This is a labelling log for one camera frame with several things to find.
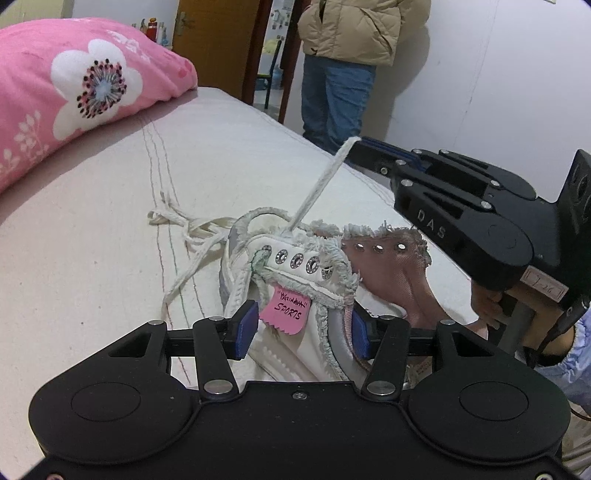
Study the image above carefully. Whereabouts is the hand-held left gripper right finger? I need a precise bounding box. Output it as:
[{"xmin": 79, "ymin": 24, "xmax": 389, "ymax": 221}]
[{"xmin": 352, "ymin": 307, "xmax": 498, "ymax": 400}]

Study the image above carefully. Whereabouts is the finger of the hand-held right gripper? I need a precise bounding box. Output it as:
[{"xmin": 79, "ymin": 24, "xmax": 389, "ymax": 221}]
[
  {"xmin": 348, "ymin": 136, "xmax": 537, "ymax": 200},
  {"xmin": 345, "ymin": 146, "xmax": 493, "ymax": 265}
]

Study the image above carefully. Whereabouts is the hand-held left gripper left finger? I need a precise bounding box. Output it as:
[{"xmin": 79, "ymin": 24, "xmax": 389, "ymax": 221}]
[{"xmin": 107, "ymin": 299, "xmax": 258, "ymax": 400}]

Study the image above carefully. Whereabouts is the white shoelace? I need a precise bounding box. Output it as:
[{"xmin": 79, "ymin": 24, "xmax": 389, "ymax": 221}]
[{"xmin": 147, "ymin": 136, "xmax": 365, "ymax": 319}]

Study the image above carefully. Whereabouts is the white and pink frayed shoe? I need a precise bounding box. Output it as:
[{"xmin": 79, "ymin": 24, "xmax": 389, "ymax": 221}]
[{"xmin": 219, "ymin": 208, "xmax": 490, "ymax": 384}]

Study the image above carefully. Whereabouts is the person's right hand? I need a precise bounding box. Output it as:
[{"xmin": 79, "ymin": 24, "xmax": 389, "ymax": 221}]
[{"xmin": 470, "ymin": 280, "xmax": 579, "ymax": 360}]

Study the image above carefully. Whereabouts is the dark chair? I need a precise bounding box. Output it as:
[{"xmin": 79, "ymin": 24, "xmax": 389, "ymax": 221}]
[{"xmin": 256, "ymin": 44, "xmax": 283, "ymax": 112}]

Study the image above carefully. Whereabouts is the brown wooden door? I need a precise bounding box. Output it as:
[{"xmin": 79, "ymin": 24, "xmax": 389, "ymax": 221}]
[{"xmin": 173, "ymin": 0, "xmax": 262, "ymax": 104}]

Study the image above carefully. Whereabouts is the pink floral pillow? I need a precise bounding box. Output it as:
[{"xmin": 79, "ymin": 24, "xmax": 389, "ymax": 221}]
[{"xmin": 0, "ymin": 17, "xmax": 199, "ymax": 192}]

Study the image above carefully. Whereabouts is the black cable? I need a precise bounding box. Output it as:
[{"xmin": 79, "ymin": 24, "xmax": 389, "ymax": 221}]
[{"xmin": 526, "ymin": 295, "xmax": 591, "ymax": 370}]

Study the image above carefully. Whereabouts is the dark brown door frame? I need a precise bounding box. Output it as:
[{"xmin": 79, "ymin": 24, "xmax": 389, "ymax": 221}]
[{"xmin": 240, "ymin": 0, "xmax": 310, "ymax": 125}]

